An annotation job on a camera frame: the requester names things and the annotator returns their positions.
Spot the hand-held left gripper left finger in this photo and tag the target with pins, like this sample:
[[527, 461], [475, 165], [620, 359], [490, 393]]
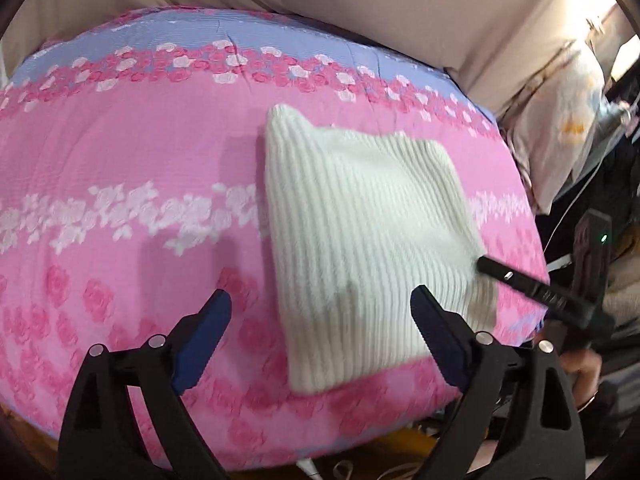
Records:
[[205, 332]]

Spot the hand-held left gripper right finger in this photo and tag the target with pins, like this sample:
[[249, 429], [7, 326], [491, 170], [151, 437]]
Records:
[[440, 332]]

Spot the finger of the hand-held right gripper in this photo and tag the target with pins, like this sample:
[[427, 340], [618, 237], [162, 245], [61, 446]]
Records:
[[530, 287]]

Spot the white red black knit sweater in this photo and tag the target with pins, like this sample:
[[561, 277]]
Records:
[[360, 220]]

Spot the person's right hand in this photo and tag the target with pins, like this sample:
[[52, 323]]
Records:
[[582, 370]]

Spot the person's cream fleece clothing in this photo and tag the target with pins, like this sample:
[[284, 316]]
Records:
[[622, 280]]

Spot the pale floral pillow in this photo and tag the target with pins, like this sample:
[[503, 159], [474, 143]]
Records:
[[555, 125]]

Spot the pink floral bed sheet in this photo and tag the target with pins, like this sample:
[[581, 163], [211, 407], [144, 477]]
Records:
[[125, 150]]

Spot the beige backdrop cloth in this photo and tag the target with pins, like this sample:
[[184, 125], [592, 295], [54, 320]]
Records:
[[400, 10]]

